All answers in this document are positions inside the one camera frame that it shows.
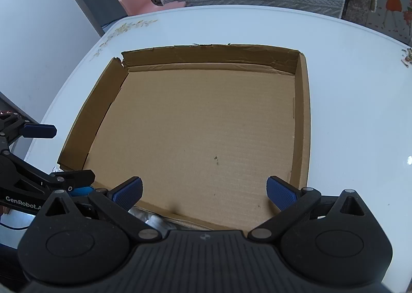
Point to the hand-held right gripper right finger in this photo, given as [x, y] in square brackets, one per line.
[281, 193]

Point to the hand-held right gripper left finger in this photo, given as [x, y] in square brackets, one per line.
[128, 192]

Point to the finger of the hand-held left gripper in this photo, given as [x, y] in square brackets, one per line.
[75, 177]
[40, 131]

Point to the shallow cardboard box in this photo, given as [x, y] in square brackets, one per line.
[199, 125]

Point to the figure printed panel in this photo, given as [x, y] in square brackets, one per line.
[394, 3]

